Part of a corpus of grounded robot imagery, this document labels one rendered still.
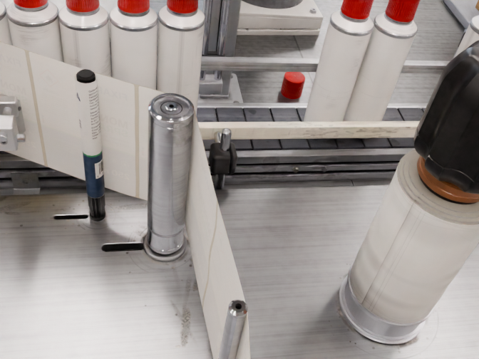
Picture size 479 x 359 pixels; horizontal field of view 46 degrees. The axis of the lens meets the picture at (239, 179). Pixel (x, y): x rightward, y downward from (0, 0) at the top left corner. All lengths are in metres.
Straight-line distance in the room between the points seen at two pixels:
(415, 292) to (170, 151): 0.24
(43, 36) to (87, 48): 0.05
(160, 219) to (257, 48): 0.52
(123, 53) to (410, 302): 0.39
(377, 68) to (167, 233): 0.33
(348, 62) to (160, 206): 0.30
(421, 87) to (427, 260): 0.57
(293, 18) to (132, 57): 0.46
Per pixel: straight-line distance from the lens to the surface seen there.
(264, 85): 0.92
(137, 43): 0.63
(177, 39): 0.63
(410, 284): 0.51
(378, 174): 0.80
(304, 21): 1.05
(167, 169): 0.49
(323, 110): 0.74
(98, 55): 0.64
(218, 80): 0.79
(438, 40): 1.17
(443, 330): 0.62
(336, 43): 0.68
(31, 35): 0.64
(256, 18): 1.02
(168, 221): 0.55
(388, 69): 0.72
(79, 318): 0.56
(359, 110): 0.75
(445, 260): 0.49
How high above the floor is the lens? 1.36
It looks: 45 degrees down
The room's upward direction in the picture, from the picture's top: 10 degrees clockwise
